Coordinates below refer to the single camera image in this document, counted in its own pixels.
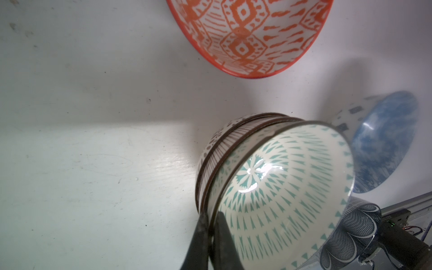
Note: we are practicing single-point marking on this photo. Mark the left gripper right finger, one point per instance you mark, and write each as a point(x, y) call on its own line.
point(223, 252)

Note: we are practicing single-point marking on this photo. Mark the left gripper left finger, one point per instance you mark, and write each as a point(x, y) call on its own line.
point(198, 253)

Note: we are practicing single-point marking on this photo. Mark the green triangle patterned bowl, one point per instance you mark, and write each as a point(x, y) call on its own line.
point(283, 193)

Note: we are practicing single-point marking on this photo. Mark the pink striped bowl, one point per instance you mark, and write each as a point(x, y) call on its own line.
point(228, 146)

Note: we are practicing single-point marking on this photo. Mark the dark navy flower bowl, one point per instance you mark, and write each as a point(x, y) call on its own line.
point(353, 235)

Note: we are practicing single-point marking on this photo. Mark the blue damask patterned bowl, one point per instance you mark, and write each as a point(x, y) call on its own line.
point(380, 130)

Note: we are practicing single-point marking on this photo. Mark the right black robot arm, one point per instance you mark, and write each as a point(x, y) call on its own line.
point(396, 242)

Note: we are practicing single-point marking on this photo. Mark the red patterned bowl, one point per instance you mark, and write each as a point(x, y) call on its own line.
point(251, 38)

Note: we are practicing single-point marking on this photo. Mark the aluminium mounting rail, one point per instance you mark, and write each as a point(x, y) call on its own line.
point(418, 206)

